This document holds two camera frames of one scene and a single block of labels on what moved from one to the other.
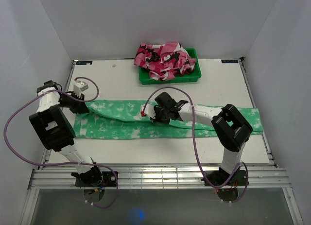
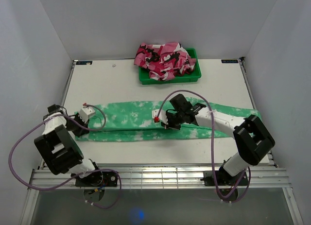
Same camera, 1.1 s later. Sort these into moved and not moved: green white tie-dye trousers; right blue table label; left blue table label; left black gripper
Moved: left black gripper
Not moved: green white tie-dye trousers; left blue table label; right blue table label
